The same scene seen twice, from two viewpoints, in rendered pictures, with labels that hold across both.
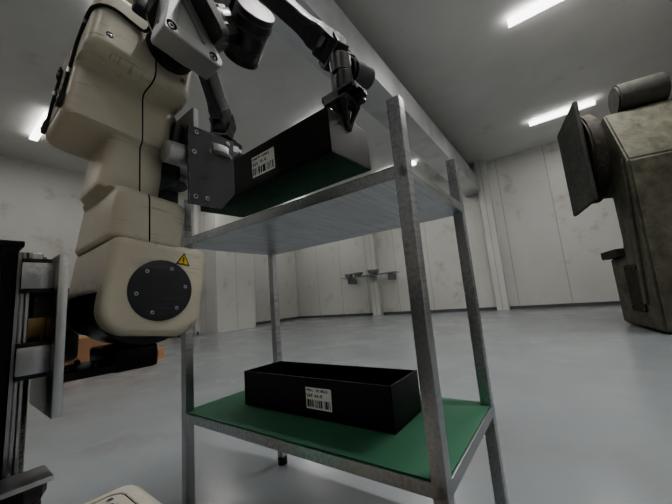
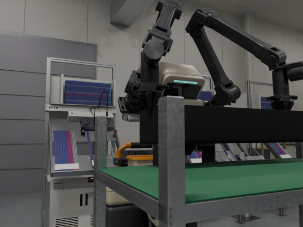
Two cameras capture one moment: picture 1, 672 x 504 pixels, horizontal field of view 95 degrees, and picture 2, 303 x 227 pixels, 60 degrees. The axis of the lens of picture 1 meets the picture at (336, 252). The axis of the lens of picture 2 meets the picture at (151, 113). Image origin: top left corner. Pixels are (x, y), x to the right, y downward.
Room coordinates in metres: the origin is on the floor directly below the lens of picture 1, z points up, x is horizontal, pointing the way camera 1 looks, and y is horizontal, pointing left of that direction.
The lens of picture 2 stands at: (1.12, -0.75, 1.04)
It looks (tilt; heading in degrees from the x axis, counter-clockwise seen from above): 5 degrees up; 119
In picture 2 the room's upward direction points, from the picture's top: straight up
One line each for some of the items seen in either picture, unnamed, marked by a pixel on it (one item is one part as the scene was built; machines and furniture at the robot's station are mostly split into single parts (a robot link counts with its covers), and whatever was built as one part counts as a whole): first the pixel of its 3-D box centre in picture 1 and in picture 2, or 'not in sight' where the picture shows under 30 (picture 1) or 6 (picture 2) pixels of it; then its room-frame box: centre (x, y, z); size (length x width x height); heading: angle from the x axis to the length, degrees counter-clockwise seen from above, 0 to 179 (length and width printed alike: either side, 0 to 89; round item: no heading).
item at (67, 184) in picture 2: not in sight; (83, 171); (-0.95, 1.41, 0.66); 1.01 x 0.73 x 1.31; 144
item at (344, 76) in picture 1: (343, 88); (149, 79); (0.72, -0.05, 1.22); 0.10 x 0.07 x 0.07; 53
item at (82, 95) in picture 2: not in sight; (79, 143); (-1.12, 1.51, 0.95); 1.33 x 0.82 x 1.90; 144
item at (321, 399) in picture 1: (323, 388); not in sight; (1.04, 0.08, 0.41); 0.57 x 0.17 x 0.11; 54
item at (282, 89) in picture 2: not in sight; (281, 92); (1.06, 0.40, 1.22); 0.10 x 0.07 x 0.07; 53
